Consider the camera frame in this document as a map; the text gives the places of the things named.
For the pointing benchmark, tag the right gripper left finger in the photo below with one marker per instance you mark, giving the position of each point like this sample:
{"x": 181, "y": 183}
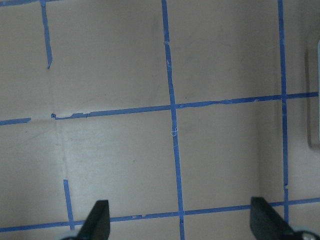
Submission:
{"x": 97, "y": 225}

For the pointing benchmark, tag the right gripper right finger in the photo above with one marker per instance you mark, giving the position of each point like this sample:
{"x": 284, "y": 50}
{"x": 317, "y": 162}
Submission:
{"x": 266, "y": 223}

